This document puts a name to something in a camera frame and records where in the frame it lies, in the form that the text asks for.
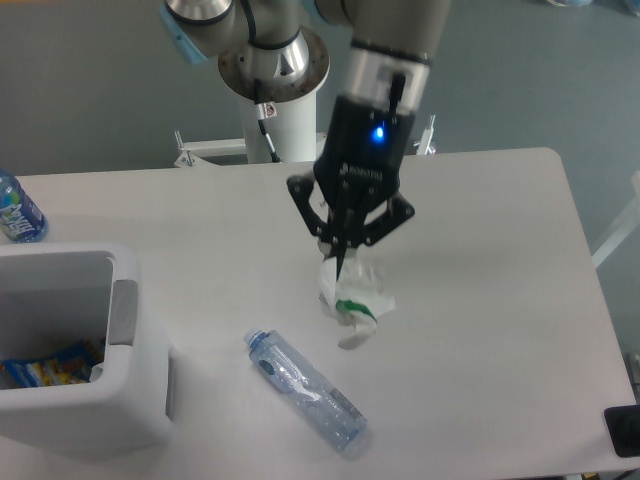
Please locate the black device at table edge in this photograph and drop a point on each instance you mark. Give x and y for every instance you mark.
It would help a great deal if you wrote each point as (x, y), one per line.
(623, 426)

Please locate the clear crushed plastic bottle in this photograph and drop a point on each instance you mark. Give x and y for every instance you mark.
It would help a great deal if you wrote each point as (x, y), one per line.
(316, 398)

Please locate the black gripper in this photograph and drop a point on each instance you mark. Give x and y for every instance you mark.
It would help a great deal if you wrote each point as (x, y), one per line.
(364, 148)

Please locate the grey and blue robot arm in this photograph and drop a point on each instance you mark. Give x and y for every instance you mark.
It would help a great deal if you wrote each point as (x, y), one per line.
(202, 30)

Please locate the white frame at right edge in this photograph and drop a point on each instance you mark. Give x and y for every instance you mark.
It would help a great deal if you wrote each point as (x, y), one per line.
(623, 225)

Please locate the colourful snack wrapper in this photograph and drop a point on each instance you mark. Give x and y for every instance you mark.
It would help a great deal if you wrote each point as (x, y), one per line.
(68, 366)

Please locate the white paper wrapper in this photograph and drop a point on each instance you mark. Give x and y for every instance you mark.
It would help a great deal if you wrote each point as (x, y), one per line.
(356, 297)

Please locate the blue labelled water bottle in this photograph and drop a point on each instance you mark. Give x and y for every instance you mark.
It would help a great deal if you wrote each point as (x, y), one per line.
(21, 219)

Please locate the white trash can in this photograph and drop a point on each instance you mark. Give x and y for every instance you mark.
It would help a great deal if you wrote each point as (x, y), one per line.
(56, 294)

